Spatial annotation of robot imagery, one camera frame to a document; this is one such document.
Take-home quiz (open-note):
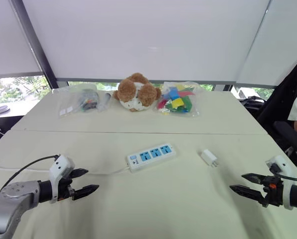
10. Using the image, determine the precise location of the dark window frame post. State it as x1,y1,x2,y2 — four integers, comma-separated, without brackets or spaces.
9,0,59,89

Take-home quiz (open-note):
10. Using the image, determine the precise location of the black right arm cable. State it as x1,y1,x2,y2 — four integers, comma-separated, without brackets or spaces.
269,164,297,183

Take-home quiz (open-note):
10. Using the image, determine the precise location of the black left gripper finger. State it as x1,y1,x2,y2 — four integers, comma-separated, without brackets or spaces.
70,168,89,179
72,184,100,201

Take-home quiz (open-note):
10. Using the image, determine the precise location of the clear wrapped grey tube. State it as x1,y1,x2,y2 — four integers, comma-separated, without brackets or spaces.
98,91,113,113

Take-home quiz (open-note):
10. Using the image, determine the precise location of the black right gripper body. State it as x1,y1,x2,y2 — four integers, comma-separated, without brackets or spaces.
261,175,285,208

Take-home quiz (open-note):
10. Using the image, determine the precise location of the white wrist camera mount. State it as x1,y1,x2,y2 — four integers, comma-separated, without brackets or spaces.
48,154,76,205
265,155,297,211

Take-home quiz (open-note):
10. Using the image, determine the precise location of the white blue power strip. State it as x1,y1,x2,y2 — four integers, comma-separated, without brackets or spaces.
127,142,177,173

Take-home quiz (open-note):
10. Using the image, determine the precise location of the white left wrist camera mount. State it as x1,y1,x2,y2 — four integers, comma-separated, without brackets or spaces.
48,154,76,205

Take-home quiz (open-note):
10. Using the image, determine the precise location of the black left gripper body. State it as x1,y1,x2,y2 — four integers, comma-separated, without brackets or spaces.
57,176,76,202

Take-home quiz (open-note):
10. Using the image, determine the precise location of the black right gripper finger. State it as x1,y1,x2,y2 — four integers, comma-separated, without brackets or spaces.
229,184,266,204
241,173,266,185

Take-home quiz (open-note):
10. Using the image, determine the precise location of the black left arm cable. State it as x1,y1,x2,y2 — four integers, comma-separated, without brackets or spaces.
0,154,61,200

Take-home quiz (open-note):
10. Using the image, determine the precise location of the white plug adapter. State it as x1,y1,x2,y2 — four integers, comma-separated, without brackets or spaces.
199,148,220,168

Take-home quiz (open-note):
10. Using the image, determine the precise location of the clear bag of small parts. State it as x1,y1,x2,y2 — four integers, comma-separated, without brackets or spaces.
58,83,99,119

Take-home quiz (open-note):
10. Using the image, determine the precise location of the bag of colourful blocks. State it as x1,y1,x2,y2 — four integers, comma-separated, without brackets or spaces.
156,80,204,118

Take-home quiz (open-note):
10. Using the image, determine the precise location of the black office chair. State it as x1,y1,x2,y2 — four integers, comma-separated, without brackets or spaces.
239,57,297,172

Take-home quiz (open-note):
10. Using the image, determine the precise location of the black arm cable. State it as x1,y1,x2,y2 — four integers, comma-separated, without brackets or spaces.
269,164,297,183
0,154,61,200

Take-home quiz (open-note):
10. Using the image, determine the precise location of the brown white plush dog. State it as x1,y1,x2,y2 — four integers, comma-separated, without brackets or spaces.
112,72,162,113

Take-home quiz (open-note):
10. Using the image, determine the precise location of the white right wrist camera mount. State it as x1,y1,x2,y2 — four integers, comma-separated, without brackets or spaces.
265,155,297,211

